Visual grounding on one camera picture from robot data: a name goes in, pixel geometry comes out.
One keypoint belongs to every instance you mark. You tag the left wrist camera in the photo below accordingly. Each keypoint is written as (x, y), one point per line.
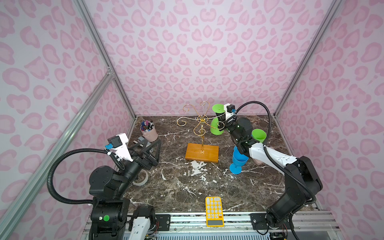
(118, 146)

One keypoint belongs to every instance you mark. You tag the tape roll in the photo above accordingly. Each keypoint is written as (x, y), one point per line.
(141, 179)

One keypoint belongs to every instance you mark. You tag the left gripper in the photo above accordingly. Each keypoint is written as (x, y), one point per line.
(149, 162)

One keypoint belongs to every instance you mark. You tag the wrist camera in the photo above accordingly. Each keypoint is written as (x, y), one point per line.
(118, 146)
(230, 111)

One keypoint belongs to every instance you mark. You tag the yellow calculator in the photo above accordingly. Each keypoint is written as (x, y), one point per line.
(214, 212)

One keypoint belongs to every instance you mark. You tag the green wine glass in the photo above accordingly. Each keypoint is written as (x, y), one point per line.
(259, 135)
(217, 124)

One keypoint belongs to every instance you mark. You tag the blue wine glass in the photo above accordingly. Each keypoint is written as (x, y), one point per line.
(239, 160)

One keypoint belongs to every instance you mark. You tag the aluminium front rail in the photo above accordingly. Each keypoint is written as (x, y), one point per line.
(307, 225)

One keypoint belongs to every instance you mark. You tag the orange wooden rack base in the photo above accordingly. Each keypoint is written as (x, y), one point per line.
(205, 153)

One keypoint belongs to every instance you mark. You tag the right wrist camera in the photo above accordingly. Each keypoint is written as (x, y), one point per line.
(230, 111)

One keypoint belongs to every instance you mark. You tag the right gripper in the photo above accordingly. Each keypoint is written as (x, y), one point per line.
(226, 122)

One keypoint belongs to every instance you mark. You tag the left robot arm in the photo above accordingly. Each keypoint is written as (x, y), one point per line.
(108, 187)

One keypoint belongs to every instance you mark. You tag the pink metal pen bucket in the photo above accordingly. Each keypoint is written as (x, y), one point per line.
(148, 130)

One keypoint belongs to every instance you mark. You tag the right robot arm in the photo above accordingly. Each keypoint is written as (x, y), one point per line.
(302, 181)

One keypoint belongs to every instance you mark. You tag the gold wire glass rack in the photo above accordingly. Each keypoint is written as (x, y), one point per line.
(201, 119)

